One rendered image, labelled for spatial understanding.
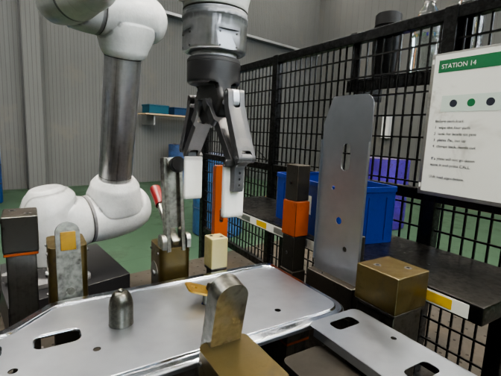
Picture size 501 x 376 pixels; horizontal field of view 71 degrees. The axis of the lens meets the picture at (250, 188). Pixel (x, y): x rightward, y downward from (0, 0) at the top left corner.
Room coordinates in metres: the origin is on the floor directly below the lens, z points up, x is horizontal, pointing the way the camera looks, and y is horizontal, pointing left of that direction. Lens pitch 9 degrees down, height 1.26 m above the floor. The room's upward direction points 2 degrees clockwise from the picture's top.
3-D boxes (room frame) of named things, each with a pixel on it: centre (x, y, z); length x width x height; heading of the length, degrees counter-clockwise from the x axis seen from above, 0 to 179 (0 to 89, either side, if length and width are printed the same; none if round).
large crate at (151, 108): (8.26, 2.25, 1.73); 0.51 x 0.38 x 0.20; 131
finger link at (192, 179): (0.58, 0.10, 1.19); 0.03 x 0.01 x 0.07; 122
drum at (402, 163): (5.22, -1.97, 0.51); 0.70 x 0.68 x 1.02; 133
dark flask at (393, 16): (1.05, -0.36, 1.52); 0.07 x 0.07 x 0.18
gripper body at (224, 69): (0.52, 0.06, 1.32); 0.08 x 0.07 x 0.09; 32
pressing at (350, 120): (0.65, -0.17, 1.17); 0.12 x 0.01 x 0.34; 32
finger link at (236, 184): (0.45, 0.01, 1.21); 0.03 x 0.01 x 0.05; 32
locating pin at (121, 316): (0.45, 0.17, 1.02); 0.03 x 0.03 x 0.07
